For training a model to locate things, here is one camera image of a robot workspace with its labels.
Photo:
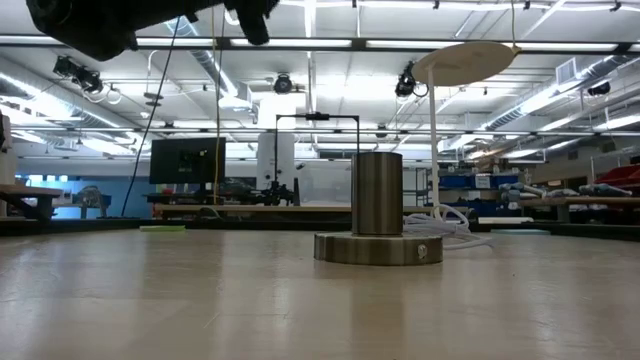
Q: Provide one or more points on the blue storage bin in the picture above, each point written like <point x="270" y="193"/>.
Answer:
<point x="455" y="181"/>
<point x="505" y="180"/>

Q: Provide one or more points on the blue sticky note pad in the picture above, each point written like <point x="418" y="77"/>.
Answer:
<point x="520" y="231"/>

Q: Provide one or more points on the white cylindrical machine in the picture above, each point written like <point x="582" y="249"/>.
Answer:
<point x="275" y="160"/>

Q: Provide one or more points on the black ceiling device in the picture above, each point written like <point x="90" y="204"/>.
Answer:
<point x="77" y="75"/>
<point x="599" y="89"/>

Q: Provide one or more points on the white round-top stand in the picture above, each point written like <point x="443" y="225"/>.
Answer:
<point x="465" y="62"/>

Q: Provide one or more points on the black ceiling camera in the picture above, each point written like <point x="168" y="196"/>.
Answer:
<point x="405" y="85"/>
<point x="283" y="84"/>

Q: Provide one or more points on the black table clamp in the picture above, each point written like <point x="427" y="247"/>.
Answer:
<point x="471" y="216"/>
<point x="207" y="213"/>

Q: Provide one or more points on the grey blue cylindrical part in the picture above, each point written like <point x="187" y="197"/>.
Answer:
<point x="520" y="190"/>
<point x="605" y="190"/>

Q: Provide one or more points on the brass lamp socket base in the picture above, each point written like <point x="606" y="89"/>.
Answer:
<point x="377" y="200"/>

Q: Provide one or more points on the black computer monitor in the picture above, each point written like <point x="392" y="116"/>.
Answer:
<point x="185" y="162"/>

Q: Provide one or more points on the grey machine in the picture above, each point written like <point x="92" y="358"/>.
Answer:
<point x="92" y="197"/>

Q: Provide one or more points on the white container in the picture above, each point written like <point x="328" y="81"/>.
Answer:
<point x="7" y="170"/>

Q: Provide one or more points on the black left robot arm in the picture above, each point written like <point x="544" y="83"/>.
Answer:
<point x="75" y="25"/>

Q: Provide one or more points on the green sticky note pad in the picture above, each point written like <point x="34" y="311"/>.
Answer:
<point x="162" y="228"/>

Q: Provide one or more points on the black benchtop device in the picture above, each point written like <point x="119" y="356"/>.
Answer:
<point x="277" y="194"/>

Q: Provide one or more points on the red storage bin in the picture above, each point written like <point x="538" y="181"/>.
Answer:
<point x="620" y="176"/>

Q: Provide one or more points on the white ceiling air vent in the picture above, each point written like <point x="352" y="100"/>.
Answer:
<point x="566" y="71"/>

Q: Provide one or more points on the wooden workbench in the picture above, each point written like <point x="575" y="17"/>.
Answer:
<point x="580" y="201"/>
<point x="30" y="192"/>

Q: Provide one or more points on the black tubular gantry frame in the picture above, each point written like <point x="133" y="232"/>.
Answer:
<point x="317" y="116"/>

